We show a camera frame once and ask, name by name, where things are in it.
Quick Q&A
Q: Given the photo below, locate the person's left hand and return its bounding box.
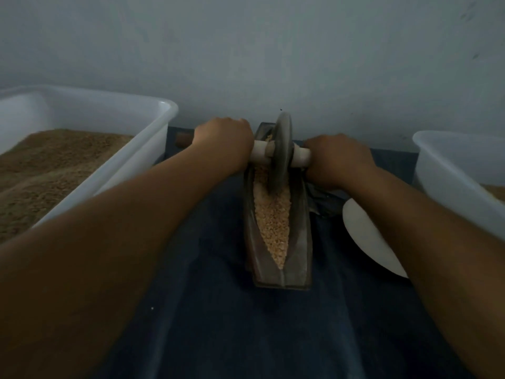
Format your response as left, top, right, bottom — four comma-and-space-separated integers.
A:
191, 116, 255, 174

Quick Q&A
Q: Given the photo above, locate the person's right hand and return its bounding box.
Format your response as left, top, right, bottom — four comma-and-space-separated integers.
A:
302, 135, 378, 192

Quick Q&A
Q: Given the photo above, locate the metal grinding wheel with handle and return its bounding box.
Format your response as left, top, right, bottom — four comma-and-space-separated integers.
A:
175, 111, 312, 195

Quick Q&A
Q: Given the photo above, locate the boat-shaped metal grinding trough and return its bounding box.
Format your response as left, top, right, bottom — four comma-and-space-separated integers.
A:
244, 122, 314, 291

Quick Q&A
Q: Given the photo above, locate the large brown grain heap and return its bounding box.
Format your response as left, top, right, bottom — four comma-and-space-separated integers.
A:
483, 184, 505, 204
0, 129, 135, 243

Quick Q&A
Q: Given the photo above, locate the person's left forearm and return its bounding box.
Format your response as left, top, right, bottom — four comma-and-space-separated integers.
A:
0, 142, 241, 379

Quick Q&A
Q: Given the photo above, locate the person's right forearm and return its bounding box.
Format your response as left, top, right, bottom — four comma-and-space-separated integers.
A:
339, 165, 505, 379

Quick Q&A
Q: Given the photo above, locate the white round plate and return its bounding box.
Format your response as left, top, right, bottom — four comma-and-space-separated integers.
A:
342, 198, 410, 280

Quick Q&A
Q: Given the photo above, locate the white plastic tub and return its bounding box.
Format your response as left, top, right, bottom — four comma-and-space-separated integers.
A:
0, 85, 180, 226
412, 130, 505, 242

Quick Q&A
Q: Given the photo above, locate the dark blue table cloth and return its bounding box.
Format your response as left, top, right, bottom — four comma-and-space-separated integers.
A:
103, 126, 474, 379

